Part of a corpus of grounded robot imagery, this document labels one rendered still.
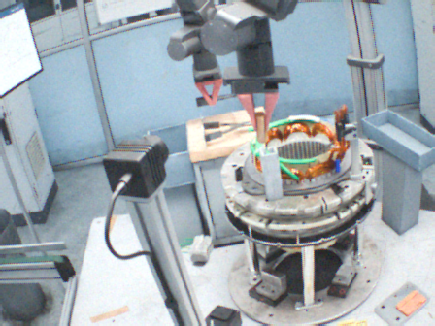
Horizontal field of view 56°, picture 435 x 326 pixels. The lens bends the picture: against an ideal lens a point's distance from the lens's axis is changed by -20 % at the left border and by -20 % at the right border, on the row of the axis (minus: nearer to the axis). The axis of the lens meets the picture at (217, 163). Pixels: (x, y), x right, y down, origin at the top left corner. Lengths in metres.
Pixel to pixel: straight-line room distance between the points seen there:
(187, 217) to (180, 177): 0.14
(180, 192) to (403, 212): 0.59
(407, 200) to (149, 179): 0.87
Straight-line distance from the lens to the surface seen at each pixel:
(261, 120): 0.78
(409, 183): 1.18
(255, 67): 0.73
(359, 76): 1.35
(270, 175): 0.85
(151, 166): 0.44
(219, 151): 1.16
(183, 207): 1.27
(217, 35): 0.66
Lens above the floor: 1.58
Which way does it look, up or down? 28 degrees down
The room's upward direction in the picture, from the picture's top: 12 degrees counter-clockwise
